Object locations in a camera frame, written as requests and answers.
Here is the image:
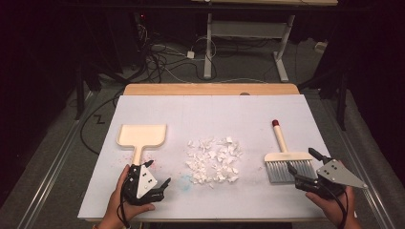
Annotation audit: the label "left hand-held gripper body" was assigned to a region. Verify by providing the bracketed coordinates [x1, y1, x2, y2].
[121, 163, 165, 206]

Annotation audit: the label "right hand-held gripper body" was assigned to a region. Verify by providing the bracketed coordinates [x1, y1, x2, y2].
[293, 158, 369, 200]

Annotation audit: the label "cream hand brush grey bristles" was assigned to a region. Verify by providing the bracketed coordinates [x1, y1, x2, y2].
[264, 119, 318, 185]

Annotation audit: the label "cream plastic dustpan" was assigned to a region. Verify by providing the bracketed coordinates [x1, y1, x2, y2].
[116, 123, 168, 166]

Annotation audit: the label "person's right hand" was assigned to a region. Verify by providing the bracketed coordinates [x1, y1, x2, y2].
[305, 185, 358, 227]

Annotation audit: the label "person's left hand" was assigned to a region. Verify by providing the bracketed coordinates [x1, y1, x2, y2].
[102, 164, 157, 229]

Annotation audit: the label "pile of white paper scraps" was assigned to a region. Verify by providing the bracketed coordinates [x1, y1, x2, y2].
[184, 135, 244, 189]

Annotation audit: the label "black metal stand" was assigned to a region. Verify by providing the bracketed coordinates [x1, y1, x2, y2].
[299, 63, 352, 132]
[74, 63, 103, 121]

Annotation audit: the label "white table mat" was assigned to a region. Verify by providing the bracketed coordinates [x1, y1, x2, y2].
[76, 94, 331, 221]

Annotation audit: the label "wooden table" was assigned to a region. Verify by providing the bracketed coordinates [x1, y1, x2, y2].
[83, 82, 332, 223]

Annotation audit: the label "small white box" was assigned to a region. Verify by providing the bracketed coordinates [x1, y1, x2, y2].
[314, 41, 329, 54]

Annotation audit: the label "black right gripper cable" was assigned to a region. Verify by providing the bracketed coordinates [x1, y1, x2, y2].
[316, 182, 350, 229]

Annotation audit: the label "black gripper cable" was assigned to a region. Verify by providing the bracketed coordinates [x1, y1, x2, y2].
[316, 182, 350, 229]
[116, 177, 133, 228]

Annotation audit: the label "metal floor rail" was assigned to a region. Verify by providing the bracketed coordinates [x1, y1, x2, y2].
[324, 104, 397, 229]
[16, 91, 97, 229]

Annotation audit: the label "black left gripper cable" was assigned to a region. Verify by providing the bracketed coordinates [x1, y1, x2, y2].
[116, 177, 133, 228]

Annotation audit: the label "black floor cable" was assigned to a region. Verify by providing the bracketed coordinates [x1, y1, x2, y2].
[79, 90, 126, 156]

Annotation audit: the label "tangle of floor cables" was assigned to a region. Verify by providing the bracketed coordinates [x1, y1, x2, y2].
[133, 12, 275, 84]

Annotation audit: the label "white metal desk frame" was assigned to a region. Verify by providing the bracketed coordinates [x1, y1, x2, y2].
[202, 11, 296, 83]

